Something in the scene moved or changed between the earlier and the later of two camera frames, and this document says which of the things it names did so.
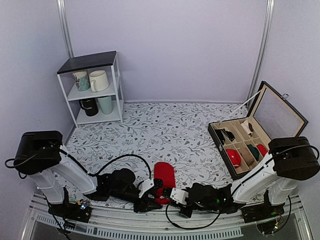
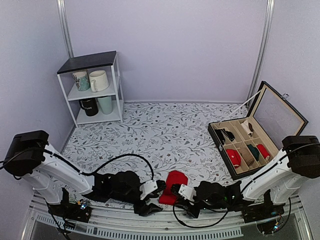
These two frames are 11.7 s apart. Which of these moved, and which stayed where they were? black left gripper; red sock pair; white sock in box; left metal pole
Moved: red sock pair
Stayed: white sock in box; black left gripper; left metal pole
